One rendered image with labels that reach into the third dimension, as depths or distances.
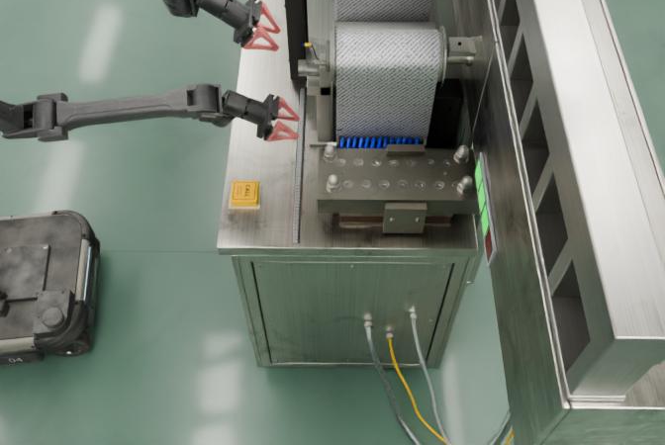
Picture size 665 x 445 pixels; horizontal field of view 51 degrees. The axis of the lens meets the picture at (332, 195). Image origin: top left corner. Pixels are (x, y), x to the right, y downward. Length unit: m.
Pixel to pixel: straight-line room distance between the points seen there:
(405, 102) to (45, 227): 1.56
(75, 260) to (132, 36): 1.47
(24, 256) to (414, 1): 1.66
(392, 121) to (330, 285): 0.49
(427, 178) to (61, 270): 1.45
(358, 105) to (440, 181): 0.27
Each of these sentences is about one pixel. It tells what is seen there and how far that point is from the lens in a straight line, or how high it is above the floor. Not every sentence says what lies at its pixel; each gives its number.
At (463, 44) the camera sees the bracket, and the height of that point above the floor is 1.29.
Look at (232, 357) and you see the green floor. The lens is 2.61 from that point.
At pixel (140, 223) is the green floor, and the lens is 2.97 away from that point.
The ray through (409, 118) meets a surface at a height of 1.10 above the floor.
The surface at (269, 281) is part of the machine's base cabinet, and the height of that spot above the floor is 0.72.
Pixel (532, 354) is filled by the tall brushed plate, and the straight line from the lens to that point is 1.18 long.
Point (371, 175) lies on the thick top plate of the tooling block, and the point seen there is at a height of 1.03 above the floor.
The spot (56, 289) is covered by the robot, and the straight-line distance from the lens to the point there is 2.62.
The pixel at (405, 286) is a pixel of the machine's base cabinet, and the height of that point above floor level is 0.70.
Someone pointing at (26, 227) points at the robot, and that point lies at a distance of 2.80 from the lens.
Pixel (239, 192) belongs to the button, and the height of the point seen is 0.92.
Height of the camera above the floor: 2.40
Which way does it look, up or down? 55 degrees down
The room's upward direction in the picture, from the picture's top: straight up
